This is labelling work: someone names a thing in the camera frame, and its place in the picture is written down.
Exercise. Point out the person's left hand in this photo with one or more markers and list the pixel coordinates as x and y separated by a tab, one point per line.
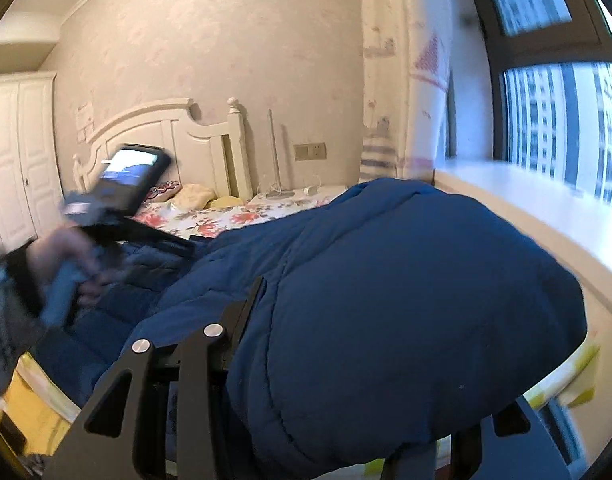
46	260

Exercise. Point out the white windowsill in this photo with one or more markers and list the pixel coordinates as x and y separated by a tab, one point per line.
525	200

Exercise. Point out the yellow pillow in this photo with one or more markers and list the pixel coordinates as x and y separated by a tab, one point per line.
228	202

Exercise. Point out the cream pillow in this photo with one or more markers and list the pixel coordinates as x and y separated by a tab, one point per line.
193	195

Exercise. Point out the white bed headboard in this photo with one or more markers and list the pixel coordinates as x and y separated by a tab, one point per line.
186	135

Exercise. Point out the navy blue down jacket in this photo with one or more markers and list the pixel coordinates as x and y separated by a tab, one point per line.
385	300

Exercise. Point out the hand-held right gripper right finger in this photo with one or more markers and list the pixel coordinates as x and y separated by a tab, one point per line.
510	420

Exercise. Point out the striped patterned curtain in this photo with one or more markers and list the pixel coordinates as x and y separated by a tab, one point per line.
400	70

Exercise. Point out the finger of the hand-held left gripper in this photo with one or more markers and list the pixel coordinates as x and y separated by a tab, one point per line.
146	240

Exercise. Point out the wall socket plate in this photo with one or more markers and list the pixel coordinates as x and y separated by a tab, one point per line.
310	151

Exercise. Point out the pink floral pillow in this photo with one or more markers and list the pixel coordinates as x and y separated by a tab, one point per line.
162	191

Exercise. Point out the white wardrobe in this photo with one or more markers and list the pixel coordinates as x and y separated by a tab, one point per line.
16	160

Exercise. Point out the white nightstand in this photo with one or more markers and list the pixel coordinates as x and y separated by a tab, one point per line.
306	197

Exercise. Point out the white pole lamp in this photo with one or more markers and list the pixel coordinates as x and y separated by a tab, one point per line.
273	160

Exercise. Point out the dark framed window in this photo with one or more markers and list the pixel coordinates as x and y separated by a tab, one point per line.
550	100

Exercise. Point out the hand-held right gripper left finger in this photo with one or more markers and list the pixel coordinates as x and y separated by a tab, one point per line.
246	310

